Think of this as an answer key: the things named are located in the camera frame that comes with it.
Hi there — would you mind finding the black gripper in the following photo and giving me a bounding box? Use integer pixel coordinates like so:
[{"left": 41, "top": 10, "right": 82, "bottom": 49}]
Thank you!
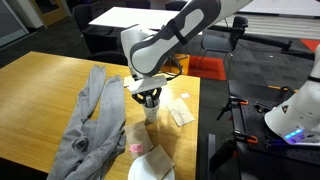
[{"left": 131, "top": 87, "right": 163, "bottom": 108}]

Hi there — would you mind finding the clear plastic cup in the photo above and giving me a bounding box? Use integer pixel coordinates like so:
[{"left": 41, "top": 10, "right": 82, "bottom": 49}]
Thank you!
[{"left": 143, "top": 99, "right": 161, "bottom": 124}]

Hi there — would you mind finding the folded brown paper napkin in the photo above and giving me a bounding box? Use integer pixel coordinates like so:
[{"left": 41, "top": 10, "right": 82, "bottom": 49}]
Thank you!
[
  {"left": 123, "top": 76, "right": 135, "bottom": 88},
  {"left": 139, "top": 144, "right": 176, "bottom": 180}
]

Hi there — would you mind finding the grey hooded sweatshirt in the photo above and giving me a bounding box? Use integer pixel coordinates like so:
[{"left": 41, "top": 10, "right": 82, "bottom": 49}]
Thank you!
[{"left": 46, "top": 64, "right": 128, "bottom": 180}]

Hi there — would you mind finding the small white paper plate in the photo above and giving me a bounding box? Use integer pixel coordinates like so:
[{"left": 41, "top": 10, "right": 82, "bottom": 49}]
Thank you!
[{"left": 127, "top": 151, "right": 176, "bottom": 180}]

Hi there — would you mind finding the black background office chair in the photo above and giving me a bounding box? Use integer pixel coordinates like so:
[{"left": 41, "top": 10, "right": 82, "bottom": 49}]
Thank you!
[{"left": 72, "top": 3, "right": 118, "bottom": 55}]

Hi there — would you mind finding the white background table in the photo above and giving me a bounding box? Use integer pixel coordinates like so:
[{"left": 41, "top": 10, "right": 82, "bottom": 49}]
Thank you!
[{"left": 88, "top": 6, "right": 205, "bottom": 36}]

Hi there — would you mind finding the black chair grey seat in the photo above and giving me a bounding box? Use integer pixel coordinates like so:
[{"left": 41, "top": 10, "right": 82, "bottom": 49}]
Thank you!
[{"left": 199, "top": 15, "right": 250, "bottom": 81}]

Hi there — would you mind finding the black floor equipment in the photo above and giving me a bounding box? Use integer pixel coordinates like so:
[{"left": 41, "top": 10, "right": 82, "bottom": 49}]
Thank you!
[{"left": 208, "top": 133, "right": 238, "bottom": 174}]

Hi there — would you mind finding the black perforated robot table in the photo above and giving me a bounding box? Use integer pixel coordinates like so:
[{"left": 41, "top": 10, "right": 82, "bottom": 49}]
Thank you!
[{"left": 228, "top": 79, "right": 320, "bottom": 168}]

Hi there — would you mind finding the white wrist mount box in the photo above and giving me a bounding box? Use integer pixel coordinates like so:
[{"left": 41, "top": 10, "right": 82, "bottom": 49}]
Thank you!
[{"left": 127, "top": 74, "right": 168, "bottom": 96}]

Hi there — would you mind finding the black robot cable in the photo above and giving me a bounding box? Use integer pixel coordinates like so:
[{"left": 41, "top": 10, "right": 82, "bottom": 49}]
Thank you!
[{"left": 163, "top": 53, "right": 185, "bottom": 82}]

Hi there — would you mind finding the black orange-handled clamp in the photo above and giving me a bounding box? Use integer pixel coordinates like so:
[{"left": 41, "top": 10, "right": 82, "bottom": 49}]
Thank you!
[
  {"left": 216, "top": 95, "right": 249, "bottom": 122},
  {"left": 233, "top": 130, "right": 259, "bottom": 145},
  {"left": 268, "top": 84, "right": 299, "bottom": 94}
]

